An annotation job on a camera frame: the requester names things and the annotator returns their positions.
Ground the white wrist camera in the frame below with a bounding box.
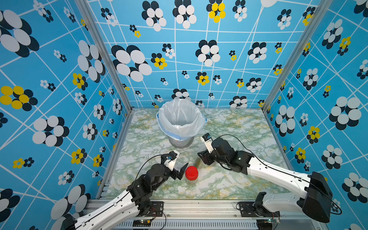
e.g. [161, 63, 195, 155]
[161, 150, 180, 171]
[201, 133, 214, 153]

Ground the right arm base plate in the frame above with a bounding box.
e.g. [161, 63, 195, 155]
[236, 201, 280, 219]

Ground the right aluminium corner post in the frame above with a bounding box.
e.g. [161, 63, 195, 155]
[262, 0, 333, 115]

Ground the circuit board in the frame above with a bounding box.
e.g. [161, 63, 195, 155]
[132, 219, 151, 228]
[257, 219, 279, 230]

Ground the left circuit board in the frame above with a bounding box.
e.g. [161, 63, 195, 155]
[132, 219, 151, 228]

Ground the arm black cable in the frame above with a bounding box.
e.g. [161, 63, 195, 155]
[212, 134, 343, 216]
[126, 154, 164, 196]

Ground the aluminium front rail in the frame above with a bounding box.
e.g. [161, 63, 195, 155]
[77, 199, 328, 230]

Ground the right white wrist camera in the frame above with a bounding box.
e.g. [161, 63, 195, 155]
[201, 133, 214, 153]

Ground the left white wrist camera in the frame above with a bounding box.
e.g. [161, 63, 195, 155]
[161, 150, 180, 171]

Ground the left aluminium corner post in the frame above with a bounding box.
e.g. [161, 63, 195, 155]
[75, 0, 133, 113]

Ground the right circuit board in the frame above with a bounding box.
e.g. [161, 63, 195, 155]
[257, 219, 279, 230]

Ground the aluminium corner post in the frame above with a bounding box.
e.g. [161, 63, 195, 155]
[262, 0, 333, 115]
[75, 0, 133, 113]

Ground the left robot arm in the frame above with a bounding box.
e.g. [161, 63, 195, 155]
[60, 163, 188, 230]

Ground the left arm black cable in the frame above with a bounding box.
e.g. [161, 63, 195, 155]
[126, 154, 164, 196]

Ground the clear plastic jar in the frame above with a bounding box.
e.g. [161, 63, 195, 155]
[194, 158, 205, 170]

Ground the white bin liner bag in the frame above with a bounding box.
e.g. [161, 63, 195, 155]
[156, 98, 207, 141]

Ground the near red-lid jar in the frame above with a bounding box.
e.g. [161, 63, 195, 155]
[185, 166, 199, 184]

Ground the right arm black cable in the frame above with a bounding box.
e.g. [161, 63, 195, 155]
[212, 134, 343, 216]

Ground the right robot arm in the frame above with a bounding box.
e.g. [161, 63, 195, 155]
[198, 134, 333, 223]

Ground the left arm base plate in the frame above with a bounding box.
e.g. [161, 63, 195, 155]
[138, 201, 164, 217]

